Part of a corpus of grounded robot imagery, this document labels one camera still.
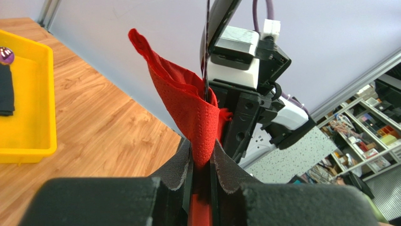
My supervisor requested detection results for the metal storage shelf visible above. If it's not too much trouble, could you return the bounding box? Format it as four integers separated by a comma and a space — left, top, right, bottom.
318, 76, 401, 181

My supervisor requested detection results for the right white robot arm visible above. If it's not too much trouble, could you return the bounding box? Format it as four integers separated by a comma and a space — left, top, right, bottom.
209, 81, 316, 163

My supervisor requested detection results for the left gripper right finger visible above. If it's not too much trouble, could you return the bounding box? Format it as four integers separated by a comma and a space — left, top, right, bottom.
210, 141, 261, 226

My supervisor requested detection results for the speckled grey partition panel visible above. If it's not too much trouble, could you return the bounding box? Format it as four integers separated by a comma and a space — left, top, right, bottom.
239, 127, 336, 184

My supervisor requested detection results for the black knife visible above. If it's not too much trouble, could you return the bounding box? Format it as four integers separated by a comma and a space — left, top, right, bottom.
201, 0, 210, 103

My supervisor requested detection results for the black napkin roll purple spoon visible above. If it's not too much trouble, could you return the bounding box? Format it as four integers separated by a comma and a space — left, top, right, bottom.
0, 47, 15, 116

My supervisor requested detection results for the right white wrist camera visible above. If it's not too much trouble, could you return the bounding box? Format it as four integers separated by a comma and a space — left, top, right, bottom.
207, 18, 292, 95

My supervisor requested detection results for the red paper napkin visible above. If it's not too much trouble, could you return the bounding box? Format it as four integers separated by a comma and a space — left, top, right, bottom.
128, 29, 233, 226

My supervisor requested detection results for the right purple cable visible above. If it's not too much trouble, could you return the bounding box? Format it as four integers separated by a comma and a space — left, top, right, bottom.
252, 0, 311, 115

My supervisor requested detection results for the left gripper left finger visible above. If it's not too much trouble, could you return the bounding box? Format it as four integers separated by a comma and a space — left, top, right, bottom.
150, 139, 193, 226

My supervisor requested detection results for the aluminium frame post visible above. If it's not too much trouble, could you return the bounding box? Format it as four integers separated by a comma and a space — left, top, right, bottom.
37, 0, 61, 31

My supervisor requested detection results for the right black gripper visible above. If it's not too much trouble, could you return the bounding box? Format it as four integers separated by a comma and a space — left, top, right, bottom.
209, 81, 276, 163

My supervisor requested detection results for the yellow plastic bin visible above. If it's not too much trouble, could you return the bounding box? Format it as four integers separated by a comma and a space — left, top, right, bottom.
0, 30, 57, 164

